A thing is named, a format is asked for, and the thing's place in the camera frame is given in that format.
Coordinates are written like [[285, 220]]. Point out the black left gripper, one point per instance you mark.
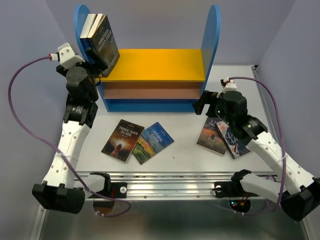
[[98, 64]]

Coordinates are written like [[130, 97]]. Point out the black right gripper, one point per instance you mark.
[[207, 97]]

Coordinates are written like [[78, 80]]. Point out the A Tale of Two Cities book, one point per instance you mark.
[[210, 138]]

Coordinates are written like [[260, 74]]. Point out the Three Days to See book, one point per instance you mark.
[[123, 140]]

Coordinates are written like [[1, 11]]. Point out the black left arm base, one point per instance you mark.
[[117, 190]]

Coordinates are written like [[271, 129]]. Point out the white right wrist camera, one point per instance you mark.
[[228, 85]]

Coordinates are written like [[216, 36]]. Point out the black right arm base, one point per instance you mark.
[[239, 200]]

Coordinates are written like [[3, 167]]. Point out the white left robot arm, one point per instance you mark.
[[57, 191]]

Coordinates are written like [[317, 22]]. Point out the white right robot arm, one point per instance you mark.
[[298, 192]]

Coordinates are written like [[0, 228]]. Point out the Animal Farm book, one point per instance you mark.
[[153, 140]]

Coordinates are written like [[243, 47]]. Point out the Little Women book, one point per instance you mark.
[[235, 147]]

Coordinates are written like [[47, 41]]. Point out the blue and yellow bookshelf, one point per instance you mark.
[[162, 80]]

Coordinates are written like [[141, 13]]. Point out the Jane Eyre book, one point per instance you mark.
[[86, 29]]

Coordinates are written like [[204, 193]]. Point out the Nineteen Eighty-Four book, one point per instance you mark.
[[101, 39]]

